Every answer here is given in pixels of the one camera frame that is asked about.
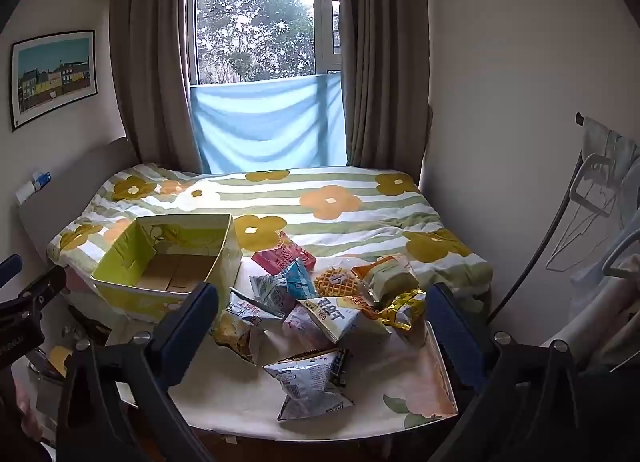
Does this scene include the pale green towel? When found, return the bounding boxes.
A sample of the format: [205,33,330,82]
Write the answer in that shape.
[582,119,640,180]

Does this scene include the deep pink snack packet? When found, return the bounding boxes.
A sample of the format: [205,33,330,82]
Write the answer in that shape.
[251,231,317,275]

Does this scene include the yellow-green cardboard box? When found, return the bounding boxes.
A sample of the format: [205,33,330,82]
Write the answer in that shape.
[89,213,244,325]

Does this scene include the hanging light clothes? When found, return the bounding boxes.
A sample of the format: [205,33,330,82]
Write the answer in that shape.
[545,237,640,375]

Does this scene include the window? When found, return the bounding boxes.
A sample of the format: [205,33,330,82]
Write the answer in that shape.
[189,0,346,88]

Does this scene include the grey bed headboard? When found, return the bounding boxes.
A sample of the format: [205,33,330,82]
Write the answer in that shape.
[17,137,141,263]

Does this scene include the pink bed sheet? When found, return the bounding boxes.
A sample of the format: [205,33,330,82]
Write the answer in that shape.
[62,269,98,295]

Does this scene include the black clothes rack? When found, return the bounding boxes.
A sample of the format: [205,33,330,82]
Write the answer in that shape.
[487,112,601,325]

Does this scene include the grey white snack packet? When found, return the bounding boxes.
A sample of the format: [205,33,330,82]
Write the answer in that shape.
[262,349,356,422]

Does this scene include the white and blue snack packet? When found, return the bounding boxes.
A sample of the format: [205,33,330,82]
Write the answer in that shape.
[249,272,301,318]

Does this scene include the thin wire hanger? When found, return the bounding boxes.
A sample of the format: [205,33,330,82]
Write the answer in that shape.
[545,192,617,273]

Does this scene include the white yellow black-print packet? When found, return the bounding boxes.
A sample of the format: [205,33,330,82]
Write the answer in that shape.
[300,294,393,345]

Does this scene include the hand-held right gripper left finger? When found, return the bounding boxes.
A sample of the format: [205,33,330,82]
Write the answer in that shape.
[56,281,221,462]

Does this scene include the floral striped blanket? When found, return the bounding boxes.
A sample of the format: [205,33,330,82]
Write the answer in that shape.
[46,164,495,323]

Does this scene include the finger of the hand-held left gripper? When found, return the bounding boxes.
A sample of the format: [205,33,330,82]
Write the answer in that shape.
[0,266,68,315]
[0,254,24,289]

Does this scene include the brown curtain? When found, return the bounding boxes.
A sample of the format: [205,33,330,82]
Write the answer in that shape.
[109,0,203,174]
[336,0,433,183]

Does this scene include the framed picture of houses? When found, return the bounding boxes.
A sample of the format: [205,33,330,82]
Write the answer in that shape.
[10,29,97,133]

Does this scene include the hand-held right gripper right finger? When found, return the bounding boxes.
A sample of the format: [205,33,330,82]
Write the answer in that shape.
[425,283,591,462]

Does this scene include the orange and cream bread packet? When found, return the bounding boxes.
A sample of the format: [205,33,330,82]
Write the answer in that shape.
[350,253,420,305]

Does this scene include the golden yellow snack packet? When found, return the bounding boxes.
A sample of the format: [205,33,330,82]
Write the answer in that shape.
[377,289,427,333]

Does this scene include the yellow corn snack packet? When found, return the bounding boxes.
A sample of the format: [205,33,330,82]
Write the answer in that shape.
[210,292,273,365]

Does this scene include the clear waffle packet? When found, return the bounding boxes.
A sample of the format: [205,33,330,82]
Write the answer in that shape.
[314,262,361,300]

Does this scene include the white clothes hanger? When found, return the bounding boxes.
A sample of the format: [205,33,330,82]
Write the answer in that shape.
[567,153,625,219]

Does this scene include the light blue cloth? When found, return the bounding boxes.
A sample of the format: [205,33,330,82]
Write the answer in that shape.
[189,73,348,175]

